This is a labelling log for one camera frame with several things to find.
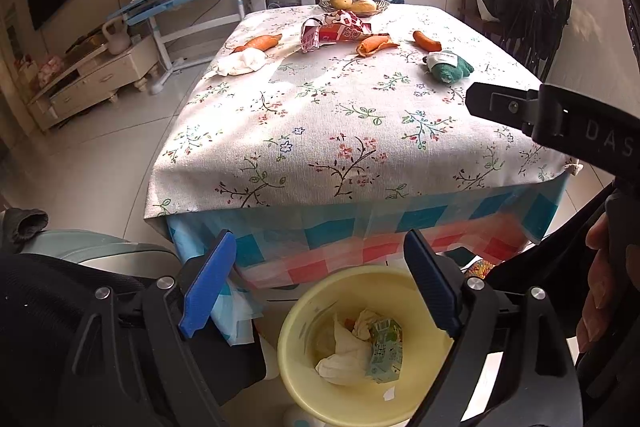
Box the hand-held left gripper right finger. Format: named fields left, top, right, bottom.
left=404, top=229, right=583, bottom=427

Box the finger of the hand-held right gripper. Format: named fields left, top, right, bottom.
left=465, top=82, right=541, bottom=134

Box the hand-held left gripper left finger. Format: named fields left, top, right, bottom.
left=65, top=229, right=237, bottom=427

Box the white tissue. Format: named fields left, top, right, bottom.
left=315, top=316, right=373, bottom=385
left=215, top=48, right=268, bottom=76
left=352, top=307, right=382, bottom=340

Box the green blue drink carton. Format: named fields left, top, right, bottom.
left=366, top=317, right=404, bottom=384

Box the yellow plastic bin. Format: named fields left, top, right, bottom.
left=277, top=264, right=457, bottom=414

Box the red snack bag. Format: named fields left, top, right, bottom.
left=300, top=11, right=373, bottom=54

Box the orange carrot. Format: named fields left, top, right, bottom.
left=232, top=34, right=283, bottom=54

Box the person's right hand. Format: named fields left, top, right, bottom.
left=575, top=212, right=627, bottom=354

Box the orange patterned cloth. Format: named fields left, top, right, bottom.
left=465, top=259, right=493, bottom=279

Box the chair with black jacket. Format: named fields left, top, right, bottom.
left=479, top=0, right=572, bottom=80

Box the blue pink checked tablecloth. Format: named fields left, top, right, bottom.
left=165, top=172, right=571, bottom=345

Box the teal seat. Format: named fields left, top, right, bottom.
left=20, top=229, right=178, bottom=280

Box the patterned fruit plate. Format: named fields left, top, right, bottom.
left=319, top=0, right=391, bottom=16

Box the floral tablecloth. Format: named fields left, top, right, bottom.
left=144, top=3, right=583, bottom=221

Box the grey jacket sleeve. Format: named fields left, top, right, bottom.
left=0, top=207, right=50, bottom=253

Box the cream television cabinet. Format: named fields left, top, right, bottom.
left=27, top=34, right=161, bottom=132

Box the pale pink kettlebell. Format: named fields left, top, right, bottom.
left=101, top=18, right=132, bottom=56

